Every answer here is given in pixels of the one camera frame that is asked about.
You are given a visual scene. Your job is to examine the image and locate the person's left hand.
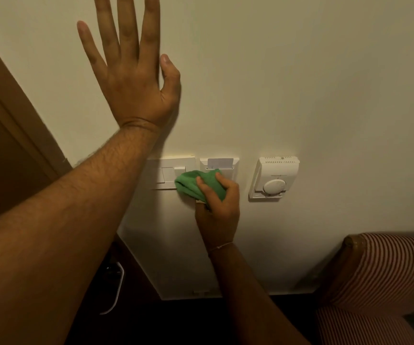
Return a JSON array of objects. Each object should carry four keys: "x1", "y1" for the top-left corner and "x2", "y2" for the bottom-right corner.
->
[{"x1": 76, "y1": 0, "x2": 181, "y2": 133}]

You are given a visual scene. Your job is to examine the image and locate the person's right hand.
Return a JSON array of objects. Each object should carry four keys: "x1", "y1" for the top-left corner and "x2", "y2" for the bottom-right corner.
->
[{"x1": 195, "y1": 172, "x2": 240, "y2": 253}]

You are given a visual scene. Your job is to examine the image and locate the green cleaning cloth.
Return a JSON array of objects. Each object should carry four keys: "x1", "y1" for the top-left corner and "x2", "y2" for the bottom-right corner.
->
[{"x1": 174, "y1": 169, "x2": 227, "y2": 204}]

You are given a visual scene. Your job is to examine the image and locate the person's left forearm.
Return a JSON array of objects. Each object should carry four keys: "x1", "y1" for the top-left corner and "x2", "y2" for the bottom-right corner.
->
[{"x1": 0, "y1": 120, "x2": 161, "y2": 345}]

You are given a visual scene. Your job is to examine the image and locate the person's right forearm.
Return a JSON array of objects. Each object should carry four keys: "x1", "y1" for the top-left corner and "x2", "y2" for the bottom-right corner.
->
[{"x1": 208, "y1": 243, "x2": 312, "y2": 345}]

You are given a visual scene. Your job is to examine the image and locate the white key card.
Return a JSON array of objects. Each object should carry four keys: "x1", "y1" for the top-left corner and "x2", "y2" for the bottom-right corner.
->
[{"x1": 207, "y1": 158, "x2": 234, "y2": 170}]

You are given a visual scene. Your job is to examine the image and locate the white key card holder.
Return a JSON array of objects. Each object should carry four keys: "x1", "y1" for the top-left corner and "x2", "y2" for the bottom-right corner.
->
[{"x1": 199, "y1": 157, "x2": 240, "y2": 184}]

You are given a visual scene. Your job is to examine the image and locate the brown wooden door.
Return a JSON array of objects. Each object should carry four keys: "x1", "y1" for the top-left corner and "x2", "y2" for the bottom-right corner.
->
[{"x1": 0, "y1": 23, "x2": 74, "y2": 230}]

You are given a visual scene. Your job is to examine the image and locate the striped upholstered armchair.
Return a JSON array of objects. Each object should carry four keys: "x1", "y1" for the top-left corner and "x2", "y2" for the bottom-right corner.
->
[{"x1": 314, "y1": 232, "x2": 414, "y2": 345}]

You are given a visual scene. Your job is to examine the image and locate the white wall light switch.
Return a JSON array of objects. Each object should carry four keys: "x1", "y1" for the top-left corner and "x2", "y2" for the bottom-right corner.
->
[{"x1": 146, "y1": 156, "x2": 197, "y2": 191}]

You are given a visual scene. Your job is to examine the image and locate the thin wrist thread bracelet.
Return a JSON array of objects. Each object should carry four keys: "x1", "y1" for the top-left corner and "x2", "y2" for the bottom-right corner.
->
[{"x1": 207, "y1": 241, "x2": 235, "y2": 258}]

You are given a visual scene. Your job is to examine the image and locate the white wall thermostat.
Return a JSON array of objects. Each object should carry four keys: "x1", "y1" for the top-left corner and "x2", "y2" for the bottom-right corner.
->
[{"x1": 248, "y1": 156, "x2": 300, "y2": 201}]

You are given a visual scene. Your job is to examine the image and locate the silver door handle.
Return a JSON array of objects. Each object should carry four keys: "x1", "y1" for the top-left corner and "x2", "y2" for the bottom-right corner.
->
[{"x1": 99, "y1": 261, "x2": 125, "y2": 316}]

